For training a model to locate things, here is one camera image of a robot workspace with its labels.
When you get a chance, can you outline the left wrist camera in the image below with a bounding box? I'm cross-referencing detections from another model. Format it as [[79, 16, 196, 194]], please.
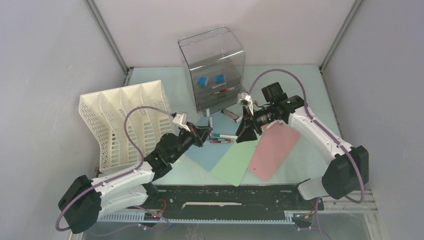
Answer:
[[171, 112, 189, 130]]

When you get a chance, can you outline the teal cap marker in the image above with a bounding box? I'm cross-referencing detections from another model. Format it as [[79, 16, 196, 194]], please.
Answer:
[[213, 133, 238, 139]]

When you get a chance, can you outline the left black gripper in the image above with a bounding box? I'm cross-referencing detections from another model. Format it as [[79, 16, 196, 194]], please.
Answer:
[[169, 121, 212, 163]]

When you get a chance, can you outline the blue eraser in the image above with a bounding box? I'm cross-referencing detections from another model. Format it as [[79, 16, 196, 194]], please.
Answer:
[[215, 74, 225, 84], [197, 76, 209, 87]]

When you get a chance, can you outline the green clipboard sheet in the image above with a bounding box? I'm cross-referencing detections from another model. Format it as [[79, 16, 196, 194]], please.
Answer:
[[207, 139, 259, 186]]

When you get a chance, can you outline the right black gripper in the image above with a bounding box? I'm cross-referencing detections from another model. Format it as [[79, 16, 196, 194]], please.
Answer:
[[235, 104, 278, 144]]

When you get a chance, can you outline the purple cable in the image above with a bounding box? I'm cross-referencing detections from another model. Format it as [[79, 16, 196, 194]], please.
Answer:
[[247, 68, 366, 240], [54, 105, 176, 233]]

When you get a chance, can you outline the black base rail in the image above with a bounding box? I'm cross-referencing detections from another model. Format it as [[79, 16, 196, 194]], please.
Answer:
[[132, 183, 326, 223]]

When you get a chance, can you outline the blue clipboard sheet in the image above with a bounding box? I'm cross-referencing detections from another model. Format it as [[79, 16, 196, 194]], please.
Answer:
[[185, 112, 239, 172]]

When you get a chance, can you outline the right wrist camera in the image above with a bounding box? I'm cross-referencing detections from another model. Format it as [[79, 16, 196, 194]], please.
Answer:
[[237, 92, 254, 114]]

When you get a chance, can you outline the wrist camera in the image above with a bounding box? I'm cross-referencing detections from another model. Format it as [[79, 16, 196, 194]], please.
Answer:
[[171, 112, 189, 130], [237, 92, 254, 114]]

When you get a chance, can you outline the orange red pen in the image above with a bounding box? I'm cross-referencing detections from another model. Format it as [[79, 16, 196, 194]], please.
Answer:
[[209, 140, 234, 144]]

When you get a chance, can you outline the purple cap marker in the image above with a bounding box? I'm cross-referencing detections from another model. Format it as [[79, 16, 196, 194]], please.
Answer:
[[206, 108, 213, 128]]

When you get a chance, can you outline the white plastic file rack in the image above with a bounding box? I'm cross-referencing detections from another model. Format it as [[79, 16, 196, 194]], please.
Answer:
[[78, 80, 175, 175]]

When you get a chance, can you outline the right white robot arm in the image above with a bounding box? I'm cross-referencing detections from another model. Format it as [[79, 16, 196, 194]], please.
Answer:
[[235, 82, 369, 209]]

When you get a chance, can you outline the metal clipboard clip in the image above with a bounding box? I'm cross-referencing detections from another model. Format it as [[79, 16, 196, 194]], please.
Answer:
[[221, 109, 242, 123]]

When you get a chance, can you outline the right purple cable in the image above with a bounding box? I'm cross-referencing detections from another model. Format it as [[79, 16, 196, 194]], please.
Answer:
[[247, 68, 366, 240]]

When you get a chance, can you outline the clear plastic drawer box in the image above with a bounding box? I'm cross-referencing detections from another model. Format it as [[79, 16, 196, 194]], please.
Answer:
[[177, 26, 246, 116]]

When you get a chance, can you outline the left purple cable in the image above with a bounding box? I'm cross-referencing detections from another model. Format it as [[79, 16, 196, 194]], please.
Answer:
[[54, 105, 176, 233]]

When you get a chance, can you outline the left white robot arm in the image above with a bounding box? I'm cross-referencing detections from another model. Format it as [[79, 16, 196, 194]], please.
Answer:
[[55, 122, 213, 234]]

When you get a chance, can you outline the pink clipboard sheet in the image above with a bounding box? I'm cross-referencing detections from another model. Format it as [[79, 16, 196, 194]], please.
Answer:
[[247, 121, 301, 182]]

